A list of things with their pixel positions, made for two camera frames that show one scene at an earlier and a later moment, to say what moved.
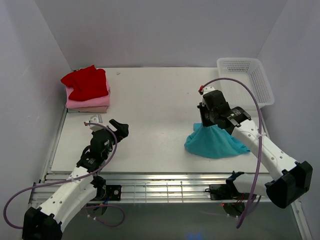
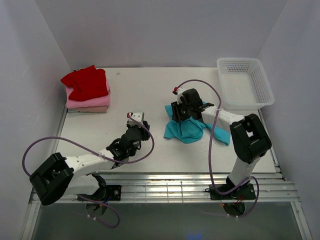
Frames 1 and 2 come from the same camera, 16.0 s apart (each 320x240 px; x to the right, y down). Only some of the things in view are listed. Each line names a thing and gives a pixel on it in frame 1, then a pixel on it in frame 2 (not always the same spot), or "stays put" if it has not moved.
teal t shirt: [213, 141] -> [191, 130]
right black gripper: [202, 107] -> [176, 113]
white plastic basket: [250, 71] stays put
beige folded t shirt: [91, 109] stays put
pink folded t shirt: [102, 101] stays put
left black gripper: [122, 128] -> [146, 135]
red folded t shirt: [87, 83] stays put
